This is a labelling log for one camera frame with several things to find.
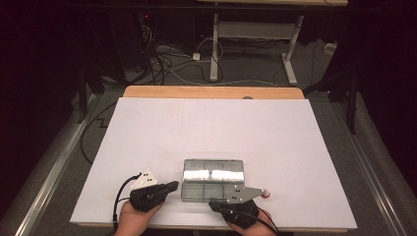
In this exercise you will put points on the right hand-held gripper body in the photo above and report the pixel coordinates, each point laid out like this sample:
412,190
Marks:
239,213

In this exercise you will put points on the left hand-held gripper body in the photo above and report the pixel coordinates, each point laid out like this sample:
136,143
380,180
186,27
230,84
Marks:
147,196

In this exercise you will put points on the clear plastic compartment box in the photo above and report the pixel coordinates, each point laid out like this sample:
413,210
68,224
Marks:
209,177

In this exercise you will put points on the small red and white trinket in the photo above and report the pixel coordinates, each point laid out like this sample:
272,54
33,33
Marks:
266,194

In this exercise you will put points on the person's right hand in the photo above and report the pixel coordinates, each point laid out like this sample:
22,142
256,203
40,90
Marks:
259,229

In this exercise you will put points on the person's left hand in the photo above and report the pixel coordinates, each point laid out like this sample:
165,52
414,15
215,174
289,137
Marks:
134,219

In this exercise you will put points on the white board table cover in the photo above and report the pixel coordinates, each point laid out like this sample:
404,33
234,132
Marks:
170,137

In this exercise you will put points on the wooden table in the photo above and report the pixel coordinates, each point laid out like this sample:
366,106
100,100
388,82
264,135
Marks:
213,92

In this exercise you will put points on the white power adapter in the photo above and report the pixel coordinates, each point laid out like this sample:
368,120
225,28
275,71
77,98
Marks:
196,56

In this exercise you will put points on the black metal stand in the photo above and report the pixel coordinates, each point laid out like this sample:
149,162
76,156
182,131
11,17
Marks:
352,98

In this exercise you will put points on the white-legged background desk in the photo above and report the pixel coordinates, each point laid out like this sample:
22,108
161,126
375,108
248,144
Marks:
255,30

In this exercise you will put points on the white power strip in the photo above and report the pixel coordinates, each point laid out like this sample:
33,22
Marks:
329,48

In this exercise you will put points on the metal floor rail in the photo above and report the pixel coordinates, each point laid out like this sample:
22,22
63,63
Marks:
55,170
370,170

